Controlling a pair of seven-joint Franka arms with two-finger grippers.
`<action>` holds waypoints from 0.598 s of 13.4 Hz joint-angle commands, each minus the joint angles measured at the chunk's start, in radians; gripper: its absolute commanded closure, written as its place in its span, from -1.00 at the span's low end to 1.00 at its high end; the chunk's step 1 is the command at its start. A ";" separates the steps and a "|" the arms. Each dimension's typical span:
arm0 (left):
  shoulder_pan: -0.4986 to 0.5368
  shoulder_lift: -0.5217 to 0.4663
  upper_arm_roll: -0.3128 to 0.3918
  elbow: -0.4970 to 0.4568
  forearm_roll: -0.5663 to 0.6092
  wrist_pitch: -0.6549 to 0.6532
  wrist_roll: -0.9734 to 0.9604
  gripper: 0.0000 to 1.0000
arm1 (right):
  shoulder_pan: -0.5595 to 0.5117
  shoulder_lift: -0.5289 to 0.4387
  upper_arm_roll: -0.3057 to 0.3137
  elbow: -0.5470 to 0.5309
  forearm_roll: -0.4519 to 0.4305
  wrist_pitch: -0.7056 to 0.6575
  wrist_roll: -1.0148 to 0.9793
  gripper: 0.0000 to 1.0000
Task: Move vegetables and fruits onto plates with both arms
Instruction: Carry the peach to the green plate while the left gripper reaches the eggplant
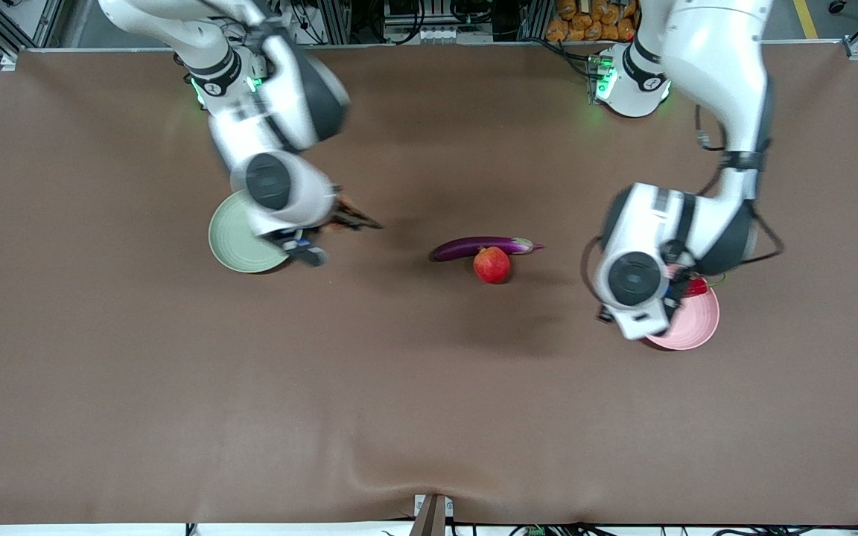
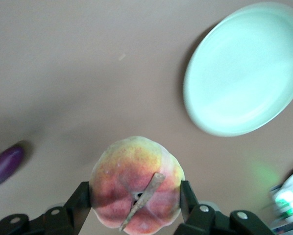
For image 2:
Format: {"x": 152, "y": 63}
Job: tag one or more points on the purple eggplant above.
{"x": 4, "y": 166}

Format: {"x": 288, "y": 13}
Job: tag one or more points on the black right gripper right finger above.
{"x": 189, "y": 205}

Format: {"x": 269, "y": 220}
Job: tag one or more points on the green round plate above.
{"x": 244, "y": 71}

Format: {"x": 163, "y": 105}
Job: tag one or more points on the pink yellow peach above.
{"x": 131, "y": 166}

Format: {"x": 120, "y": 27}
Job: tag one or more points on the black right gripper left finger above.
{"x": 80, "y": 203}

